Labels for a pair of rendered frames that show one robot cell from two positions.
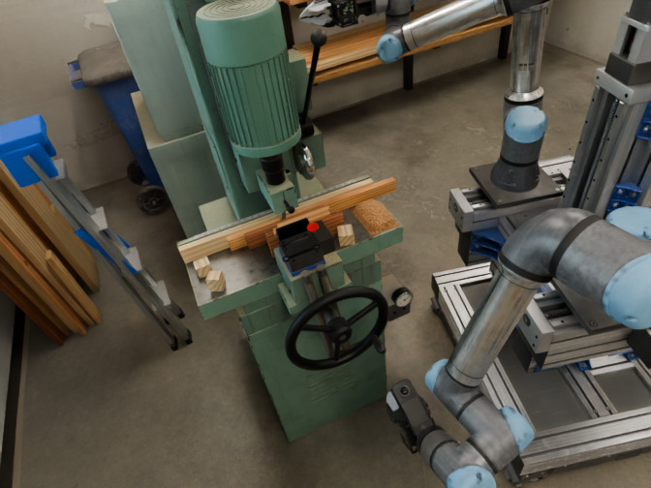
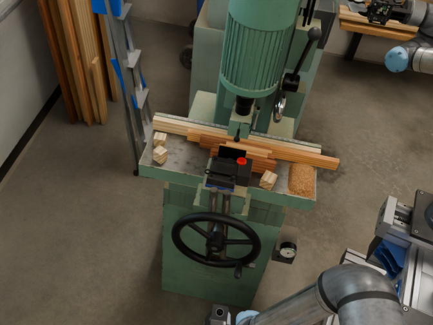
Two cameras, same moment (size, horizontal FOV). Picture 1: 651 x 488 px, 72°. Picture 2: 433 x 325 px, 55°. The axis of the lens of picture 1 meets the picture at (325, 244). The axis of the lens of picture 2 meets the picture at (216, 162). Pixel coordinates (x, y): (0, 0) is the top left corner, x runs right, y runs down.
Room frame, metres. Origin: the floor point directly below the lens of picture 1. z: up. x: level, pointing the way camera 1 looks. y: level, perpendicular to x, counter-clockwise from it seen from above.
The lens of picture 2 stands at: (0.02, -0.23, 1.96)
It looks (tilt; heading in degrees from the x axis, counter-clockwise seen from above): 47 degrees down; 21
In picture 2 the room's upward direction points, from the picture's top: 9 degrees clockwise
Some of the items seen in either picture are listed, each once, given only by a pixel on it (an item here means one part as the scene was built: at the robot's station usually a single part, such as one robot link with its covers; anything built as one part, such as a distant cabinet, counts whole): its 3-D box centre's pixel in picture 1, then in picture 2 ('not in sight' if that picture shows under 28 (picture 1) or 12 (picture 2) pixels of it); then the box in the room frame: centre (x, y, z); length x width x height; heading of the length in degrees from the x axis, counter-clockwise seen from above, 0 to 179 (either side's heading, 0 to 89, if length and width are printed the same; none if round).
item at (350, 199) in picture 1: (315, 212); (261, 149); (1.05, 0.02, 0.92); 0.54 x 0.02 x 0.04; 108
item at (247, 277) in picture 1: (299, 259); (227, 175); (0.92, 0.08, 0.87); 0.61 x 0.30 x 0.06; 108
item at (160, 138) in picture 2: (202, 267); (160, 139); (0.89, 0.34, 0.92); 0.04 x 0.04 x 0.04; 20
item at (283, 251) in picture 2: (401, 297); (287, 249); (0.90, -0.21, 0.65); 0.06 x 0.04 x 0.08; 108
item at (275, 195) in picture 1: (277, 190); (241, 117); (1.04, 0.11, 1.03); 0.14 x 0.07 x 0.09; 18
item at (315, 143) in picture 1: (307, 149); (289, 98); (1.24, 0.01, 1.02); 0.09 x 0.07 x 0.12; 108
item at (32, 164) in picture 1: (110, 253); (129, 84); (1.43, 0.87, 0.58); 0.27 x 0.25 x 1.16; 111
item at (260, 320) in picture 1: (282, 240); (234, 151); (1.14, 0.14, 0.76); 0.57 x 0.45 x 0.09; 18
